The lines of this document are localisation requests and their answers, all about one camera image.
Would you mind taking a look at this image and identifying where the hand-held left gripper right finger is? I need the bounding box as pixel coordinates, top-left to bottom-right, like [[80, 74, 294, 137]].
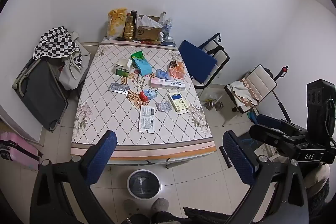
[[222, 130, 312, 224]]

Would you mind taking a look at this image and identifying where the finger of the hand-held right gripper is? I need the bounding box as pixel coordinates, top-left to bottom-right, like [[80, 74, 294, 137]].
[[256, 114, 309, 136], [249, 124, 302, 155]]

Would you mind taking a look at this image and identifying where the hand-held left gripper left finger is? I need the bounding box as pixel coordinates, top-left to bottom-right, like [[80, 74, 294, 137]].
[[30, 130, 118, 224]]

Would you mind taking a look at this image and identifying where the white round trash bin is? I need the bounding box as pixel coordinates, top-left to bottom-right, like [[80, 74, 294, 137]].
[[127, 169, 161, 199]]

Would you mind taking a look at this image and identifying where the white printed paper label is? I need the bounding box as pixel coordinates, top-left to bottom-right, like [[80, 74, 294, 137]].
[[138, 105, 155, 133]]

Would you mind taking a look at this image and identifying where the long silver blister pack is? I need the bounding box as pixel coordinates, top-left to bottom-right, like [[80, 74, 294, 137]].
[[109, 82, 130, 95]]

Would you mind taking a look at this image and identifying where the small red blue box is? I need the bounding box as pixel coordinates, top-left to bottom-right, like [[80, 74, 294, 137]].
[[139, 89, 158, 101]]

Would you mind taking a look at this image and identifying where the short silver blister pack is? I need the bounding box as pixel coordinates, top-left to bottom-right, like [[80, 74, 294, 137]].
[[155, 101, 172, 112]]

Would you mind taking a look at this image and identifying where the white and blue medicine box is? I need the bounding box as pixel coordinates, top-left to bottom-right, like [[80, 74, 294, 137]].
[[167, 91, 194, 115]]

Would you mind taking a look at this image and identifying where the pink white toothpaste box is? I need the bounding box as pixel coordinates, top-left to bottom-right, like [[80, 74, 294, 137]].
[[150, 78, 186, 91]]

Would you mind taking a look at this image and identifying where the blue slipper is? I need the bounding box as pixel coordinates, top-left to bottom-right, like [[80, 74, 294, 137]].
[[247, 112, 259, 125]]

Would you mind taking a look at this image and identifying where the diamond patterned floral tablecloth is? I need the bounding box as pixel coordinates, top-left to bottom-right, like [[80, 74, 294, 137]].
[[70, 39, 217, 161]]

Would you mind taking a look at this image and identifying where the beige pink towel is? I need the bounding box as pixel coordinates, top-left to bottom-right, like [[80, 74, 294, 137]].
[[227, 78, 259, 109]]

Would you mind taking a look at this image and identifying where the silver dumbbell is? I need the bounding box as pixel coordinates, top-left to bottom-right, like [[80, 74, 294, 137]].
[[205, 99, 223, 111]]

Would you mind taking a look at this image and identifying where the person's dark fuzzy clothing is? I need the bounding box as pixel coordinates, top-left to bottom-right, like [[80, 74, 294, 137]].
[[183, 207, 231, 224]]

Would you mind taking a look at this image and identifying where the grey fuzzy slipper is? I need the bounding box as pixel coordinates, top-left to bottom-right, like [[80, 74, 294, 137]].
[[150, 198, 169, 213]]

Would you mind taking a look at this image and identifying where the pink suitcase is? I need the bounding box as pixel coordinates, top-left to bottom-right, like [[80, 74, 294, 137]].
[[0, 132, 42, 170]]

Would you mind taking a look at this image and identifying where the beige tote bag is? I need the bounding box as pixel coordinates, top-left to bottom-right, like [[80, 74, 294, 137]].
[[58, 32, 91, 90]]

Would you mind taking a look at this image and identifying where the dark grey suitcase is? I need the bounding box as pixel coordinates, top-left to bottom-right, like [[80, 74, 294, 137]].
[[12, 57, 69, 132]]

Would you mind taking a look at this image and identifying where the green white medicine box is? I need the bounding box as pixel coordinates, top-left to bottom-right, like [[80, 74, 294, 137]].
[[114, 58, 133, 75]]

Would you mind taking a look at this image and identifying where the blue seat cushion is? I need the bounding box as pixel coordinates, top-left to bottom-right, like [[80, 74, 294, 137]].
[[178, 40, 218, 84]]

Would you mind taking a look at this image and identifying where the cyan paper packet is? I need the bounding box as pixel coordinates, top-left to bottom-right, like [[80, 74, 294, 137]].
[[132, 57, 153, 77]]

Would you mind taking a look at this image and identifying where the blue plastic wrapper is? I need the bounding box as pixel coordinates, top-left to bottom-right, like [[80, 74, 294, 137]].
[[155, 69, 171, 80]]

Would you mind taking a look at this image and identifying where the orange plastic wrapper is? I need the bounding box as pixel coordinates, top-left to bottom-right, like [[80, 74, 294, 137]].
[[168, 61, 186, 80]]

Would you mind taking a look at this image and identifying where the green foil packet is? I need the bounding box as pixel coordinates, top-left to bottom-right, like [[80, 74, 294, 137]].
[[131, 51, 145, 62]]

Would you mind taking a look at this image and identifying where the black white checkered cloth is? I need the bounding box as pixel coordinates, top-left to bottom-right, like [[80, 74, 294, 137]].
[[33, 26, 83, 75]]

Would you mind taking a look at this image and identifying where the brown cardboard box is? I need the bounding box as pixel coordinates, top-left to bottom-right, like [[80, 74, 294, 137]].
[[135, 14, 164, 42]]

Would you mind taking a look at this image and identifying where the gold bottle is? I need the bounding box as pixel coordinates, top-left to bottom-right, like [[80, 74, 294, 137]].
[[124, 14, 136, 41]]

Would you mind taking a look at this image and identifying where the yellow snack bag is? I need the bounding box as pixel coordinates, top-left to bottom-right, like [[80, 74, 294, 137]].
[[107, 8, 128, 40]]

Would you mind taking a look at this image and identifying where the blue label water bottle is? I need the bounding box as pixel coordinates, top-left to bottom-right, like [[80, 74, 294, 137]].
[[163, 18, 173, 39]]

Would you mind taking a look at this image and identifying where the crumpled white paper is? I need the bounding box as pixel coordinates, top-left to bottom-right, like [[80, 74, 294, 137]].
[[141, 15, 163, 28]]

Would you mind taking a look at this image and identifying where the white chair with black frame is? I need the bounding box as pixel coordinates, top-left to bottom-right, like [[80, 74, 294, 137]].
[[224, 64, 289, 114], [192, 33, 230, 89]]

